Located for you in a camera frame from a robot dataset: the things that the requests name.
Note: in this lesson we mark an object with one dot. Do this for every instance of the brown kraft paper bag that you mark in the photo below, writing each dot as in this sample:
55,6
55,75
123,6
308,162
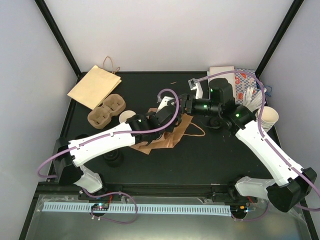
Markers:
171,139

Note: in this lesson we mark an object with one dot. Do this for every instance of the black frame post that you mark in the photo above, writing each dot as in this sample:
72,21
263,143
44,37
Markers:
48,17
282,29

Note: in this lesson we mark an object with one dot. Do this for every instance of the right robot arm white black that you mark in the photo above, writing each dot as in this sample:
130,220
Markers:
290,182

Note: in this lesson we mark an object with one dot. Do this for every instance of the black lid stack right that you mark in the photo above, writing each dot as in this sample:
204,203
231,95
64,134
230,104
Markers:
215,124

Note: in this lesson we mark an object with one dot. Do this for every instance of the tan paper bag with handles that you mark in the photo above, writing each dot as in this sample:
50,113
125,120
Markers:
96,85

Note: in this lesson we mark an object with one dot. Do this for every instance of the white paper bag brown trim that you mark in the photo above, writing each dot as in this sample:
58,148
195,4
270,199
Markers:
219,69

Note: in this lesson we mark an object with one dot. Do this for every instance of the blue checkered paper bag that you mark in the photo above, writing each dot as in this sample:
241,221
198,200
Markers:
242,82

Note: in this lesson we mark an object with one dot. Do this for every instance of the light blue cable duct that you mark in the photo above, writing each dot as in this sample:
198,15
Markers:
153,209

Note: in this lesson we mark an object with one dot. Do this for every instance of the bundle of white straws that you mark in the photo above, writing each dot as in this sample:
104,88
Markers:
253,102

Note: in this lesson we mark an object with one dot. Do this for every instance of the black lid stack left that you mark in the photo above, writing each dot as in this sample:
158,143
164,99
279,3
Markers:
113,158

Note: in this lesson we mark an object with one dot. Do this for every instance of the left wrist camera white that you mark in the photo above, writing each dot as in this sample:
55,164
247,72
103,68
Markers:
166,101

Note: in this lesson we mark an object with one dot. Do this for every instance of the white paper cup black print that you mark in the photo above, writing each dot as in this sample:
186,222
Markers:
125,115

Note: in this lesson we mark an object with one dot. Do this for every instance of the black frame post left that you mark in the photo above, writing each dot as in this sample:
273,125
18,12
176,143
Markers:
48,17

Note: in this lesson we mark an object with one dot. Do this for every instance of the black frame post right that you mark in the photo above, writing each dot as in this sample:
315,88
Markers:
282,29

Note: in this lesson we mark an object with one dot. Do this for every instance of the stack of white paper cups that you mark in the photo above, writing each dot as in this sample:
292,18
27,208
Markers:
268,119

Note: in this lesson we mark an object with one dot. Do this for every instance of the black lid stack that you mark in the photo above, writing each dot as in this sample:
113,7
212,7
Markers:
113,158
215,124

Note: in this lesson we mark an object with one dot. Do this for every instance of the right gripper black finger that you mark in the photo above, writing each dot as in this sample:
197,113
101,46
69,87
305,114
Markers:
186,99
184,110

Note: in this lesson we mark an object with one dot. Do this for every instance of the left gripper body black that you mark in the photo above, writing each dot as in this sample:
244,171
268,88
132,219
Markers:
160,133

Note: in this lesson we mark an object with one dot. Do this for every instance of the stacked pulp cup carriers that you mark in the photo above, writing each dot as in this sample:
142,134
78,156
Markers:
111,106

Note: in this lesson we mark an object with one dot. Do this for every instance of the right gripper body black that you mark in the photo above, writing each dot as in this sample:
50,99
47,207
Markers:
200,110

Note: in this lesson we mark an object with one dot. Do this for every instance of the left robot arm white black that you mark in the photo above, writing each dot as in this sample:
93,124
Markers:
69,164

